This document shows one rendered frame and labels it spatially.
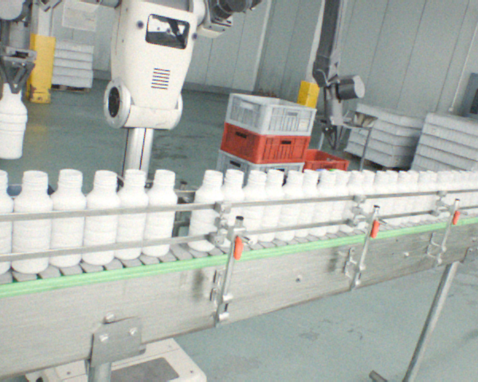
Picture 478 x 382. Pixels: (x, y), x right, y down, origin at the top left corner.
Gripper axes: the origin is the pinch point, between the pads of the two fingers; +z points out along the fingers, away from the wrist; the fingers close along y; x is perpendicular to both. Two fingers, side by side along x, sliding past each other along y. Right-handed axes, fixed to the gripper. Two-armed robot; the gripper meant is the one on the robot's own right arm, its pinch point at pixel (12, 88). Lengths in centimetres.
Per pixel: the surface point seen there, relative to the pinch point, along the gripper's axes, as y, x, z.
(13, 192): -18.1, 6.8, 30.7
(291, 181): 41, 51, 10
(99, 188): 39.9, 4.1, 10.5
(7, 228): 39.8, -10.5, 16.6
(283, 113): -128, 222, 14
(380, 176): 43, 86, 8
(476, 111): -331, 1059, -23
